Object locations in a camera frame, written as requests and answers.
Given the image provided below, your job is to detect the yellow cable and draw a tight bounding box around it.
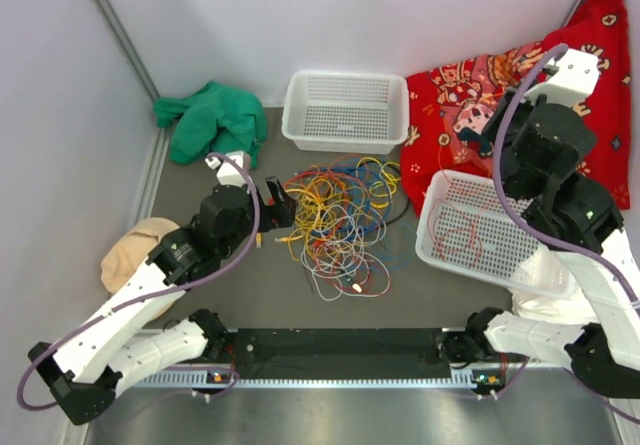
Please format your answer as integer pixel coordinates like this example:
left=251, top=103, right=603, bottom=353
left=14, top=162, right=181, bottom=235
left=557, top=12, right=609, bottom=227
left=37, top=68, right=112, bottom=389
left=254, top=157, right=401, bottom=266

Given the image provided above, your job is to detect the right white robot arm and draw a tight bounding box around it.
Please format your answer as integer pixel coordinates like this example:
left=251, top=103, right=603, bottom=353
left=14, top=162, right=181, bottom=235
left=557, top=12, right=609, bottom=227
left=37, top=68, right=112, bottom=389
left=438, top=43, right=639, bottom=404

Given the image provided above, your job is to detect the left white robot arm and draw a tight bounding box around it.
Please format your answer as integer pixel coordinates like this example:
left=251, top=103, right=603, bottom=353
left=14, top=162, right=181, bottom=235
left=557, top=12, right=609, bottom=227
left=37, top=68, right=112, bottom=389
left=28, top=171, right=297, bottom=425

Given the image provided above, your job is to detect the red patterned cloth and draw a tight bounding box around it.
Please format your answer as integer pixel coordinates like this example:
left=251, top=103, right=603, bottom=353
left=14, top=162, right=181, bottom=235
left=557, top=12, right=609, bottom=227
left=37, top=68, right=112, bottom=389
left=400, top=0, right=632, bottom=210

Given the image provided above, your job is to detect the white basket at right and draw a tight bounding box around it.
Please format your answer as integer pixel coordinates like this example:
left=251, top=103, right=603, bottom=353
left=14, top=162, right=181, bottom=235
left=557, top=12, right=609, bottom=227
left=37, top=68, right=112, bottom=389
left=415, top=170, right=577, bottom=298

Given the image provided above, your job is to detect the white basket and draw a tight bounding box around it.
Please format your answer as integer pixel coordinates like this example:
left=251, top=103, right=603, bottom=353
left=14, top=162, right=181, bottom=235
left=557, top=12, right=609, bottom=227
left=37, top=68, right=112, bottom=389
left=281, top=71, right=409, bottom=155
left=415, top=170, right=577, bottom=298

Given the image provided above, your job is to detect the green cloth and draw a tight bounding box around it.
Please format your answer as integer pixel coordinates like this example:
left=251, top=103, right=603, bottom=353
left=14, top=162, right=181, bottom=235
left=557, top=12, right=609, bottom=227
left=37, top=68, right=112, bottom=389
left=153, top=81, right=268, bottom=169

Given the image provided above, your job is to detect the white basket at back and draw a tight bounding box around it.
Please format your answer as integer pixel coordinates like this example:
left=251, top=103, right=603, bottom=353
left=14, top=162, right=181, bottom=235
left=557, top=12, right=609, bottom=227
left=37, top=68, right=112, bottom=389
left=281, top=71, right=409, bottom=155

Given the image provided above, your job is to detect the beige cloth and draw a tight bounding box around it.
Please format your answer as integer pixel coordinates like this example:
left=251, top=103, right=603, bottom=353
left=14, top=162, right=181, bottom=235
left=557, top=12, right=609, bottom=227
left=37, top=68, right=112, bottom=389
left=101, top=217, right=179, bottom=296

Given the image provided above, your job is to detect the white cloth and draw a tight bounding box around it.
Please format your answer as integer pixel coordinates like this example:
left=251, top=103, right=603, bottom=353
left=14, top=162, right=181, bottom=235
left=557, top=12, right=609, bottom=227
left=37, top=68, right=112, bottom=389
left=509, top=286, right=599, bottom=325

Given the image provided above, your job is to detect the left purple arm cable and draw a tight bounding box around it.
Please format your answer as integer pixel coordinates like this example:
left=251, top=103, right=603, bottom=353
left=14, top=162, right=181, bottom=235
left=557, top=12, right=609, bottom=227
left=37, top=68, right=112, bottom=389
left=17, top=152, right=262, bottom=410

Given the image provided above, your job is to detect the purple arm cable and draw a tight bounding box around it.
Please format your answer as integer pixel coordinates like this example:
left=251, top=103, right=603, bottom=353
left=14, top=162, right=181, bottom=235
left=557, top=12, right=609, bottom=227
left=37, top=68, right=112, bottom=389
left=492, top=43, right=640, bottom=424
left=17, top=152, right=262, bottom=410

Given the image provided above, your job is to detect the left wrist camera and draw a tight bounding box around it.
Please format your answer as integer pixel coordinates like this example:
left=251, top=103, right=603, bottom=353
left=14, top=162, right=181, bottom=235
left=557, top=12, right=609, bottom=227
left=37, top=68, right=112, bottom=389
left=205, top=151, right=251, bottom=187

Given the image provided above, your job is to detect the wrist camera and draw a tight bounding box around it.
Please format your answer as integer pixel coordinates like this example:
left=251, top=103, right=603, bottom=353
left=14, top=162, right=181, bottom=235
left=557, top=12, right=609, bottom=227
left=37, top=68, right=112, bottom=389
left=541, top=48, right=599, bottom=107
left=205, top=151, right=251, bottom=187

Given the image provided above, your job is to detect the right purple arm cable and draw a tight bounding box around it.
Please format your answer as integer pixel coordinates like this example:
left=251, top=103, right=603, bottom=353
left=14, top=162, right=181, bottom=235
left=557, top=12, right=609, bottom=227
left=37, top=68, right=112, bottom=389
left=492, top=43, right=640, bottom=424

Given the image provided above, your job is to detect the white cable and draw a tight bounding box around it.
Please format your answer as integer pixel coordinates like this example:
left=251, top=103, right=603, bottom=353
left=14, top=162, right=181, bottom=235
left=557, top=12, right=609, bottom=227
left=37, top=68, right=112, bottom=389
left=299, top=199, right=394, bottom=302

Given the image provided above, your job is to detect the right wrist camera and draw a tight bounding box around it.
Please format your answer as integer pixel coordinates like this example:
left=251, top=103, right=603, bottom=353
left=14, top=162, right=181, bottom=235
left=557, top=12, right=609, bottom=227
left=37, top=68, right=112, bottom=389
left=541, top=48, right=599, bottom=107

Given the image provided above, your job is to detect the black cable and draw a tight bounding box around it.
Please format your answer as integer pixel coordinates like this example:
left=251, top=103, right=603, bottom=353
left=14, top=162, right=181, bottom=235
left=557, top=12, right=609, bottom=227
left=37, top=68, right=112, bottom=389
left=384, top=192, right=412, bottom=227

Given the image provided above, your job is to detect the blue cable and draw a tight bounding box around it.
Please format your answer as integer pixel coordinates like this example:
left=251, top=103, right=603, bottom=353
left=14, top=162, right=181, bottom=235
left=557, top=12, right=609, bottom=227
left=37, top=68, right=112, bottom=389
left=329, top=157, right=416, bottom=274

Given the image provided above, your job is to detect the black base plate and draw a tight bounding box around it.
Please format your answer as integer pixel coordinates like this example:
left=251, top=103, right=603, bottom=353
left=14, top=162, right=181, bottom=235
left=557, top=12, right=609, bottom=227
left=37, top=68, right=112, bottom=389
left=228, top=328, right=450, bottom=380

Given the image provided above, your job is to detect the grey slotted cable duct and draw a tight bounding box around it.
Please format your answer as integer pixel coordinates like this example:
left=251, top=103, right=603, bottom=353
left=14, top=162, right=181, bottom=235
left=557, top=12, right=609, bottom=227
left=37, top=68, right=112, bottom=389
left=134, top=368, right=505, bottom=392

